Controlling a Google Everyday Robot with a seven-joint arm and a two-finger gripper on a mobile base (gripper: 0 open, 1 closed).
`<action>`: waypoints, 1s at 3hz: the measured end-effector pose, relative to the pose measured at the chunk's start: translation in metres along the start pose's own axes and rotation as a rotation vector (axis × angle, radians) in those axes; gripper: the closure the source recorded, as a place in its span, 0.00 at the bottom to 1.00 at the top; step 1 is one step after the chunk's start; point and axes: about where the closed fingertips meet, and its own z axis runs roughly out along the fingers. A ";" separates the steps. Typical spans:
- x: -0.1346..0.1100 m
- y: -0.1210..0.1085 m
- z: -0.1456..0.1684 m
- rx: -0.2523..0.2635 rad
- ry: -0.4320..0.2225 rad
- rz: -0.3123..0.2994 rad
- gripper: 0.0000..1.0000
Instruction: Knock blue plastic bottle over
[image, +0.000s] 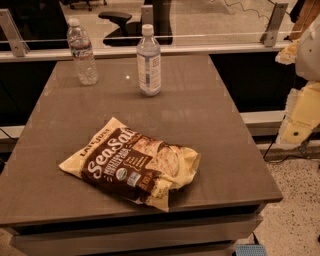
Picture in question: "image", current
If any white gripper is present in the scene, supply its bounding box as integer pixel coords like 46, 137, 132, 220
275, 14, 320, 146

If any blue label plastic bottle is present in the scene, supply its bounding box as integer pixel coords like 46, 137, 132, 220
137, 24, 161, 96

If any clear plastic water bottle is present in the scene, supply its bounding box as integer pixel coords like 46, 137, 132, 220
67, 18, 98, 86

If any black office chair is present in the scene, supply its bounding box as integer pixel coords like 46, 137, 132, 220
98, 0, 173, 47

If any sea salt chips bag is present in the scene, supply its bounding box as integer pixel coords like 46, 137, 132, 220
60, 118, 200, 212

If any grey table drawer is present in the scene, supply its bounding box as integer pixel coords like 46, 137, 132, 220
11, 214, 262, 256

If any black cable on floor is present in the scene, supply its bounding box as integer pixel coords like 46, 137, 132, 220
262, 114, 320, 164

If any right metal glass bracket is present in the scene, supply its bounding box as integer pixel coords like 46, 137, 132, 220
260, 3, 288, 47

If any metal glass bracket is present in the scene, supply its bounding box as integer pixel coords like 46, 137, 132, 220
0, 9, 30, 57
260, 3, 288, 47
141, 5, 154, 24

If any middle metal glass bracket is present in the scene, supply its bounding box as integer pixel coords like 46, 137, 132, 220
141, 5, 154, 24

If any left metal glass bracket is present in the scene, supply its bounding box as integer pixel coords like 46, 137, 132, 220
0, 9, 30, 57

